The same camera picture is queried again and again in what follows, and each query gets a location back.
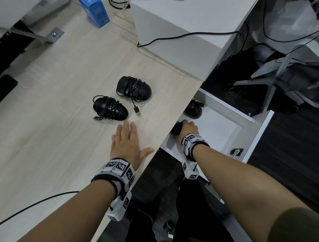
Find white open drawer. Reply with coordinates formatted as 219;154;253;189
159;87;275;202

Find grey metal desk bracket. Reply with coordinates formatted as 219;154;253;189
9;26;65;43

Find black cable over partition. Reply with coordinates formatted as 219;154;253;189
137;30;240;48

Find black coiled cable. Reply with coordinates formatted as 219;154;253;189
109;0;131;10

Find person's left hand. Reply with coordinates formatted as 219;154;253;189
110;121;155;170

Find person's right forearm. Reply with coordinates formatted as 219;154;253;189
193;144;312;242

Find person's right hand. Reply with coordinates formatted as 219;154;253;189
177;120;200;143

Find person's black trousers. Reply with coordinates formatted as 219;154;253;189
125;175;236;242

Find olive green sleeve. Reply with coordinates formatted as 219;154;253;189
268;207;319;242

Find black mouse with cable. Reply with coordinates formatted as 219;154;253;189
170;121;183;136
93;95;129;122
116;76;152;117
184;99;205;120

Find blue cardboard box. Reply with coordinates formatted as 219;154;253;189
79;0;110;28

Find white wrist tracker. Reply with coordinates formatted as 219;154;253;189
180;133;210;180
91;158;136;222

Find white left wrist tracker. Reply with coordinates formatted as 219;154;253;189
91;158;136;222

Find person's left forearm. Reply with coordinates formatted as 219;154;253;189
17;179;117;242

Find white desk partition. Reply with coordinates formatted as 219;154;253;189
130;0;259;81

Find thin black table cable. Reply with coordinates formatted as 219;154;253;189
0;191;80;225

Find white right wrist tracker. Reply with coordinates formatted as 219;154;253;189
180;133;210;180

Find grey chair base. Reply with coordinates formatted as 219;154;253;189
233;44;319;113

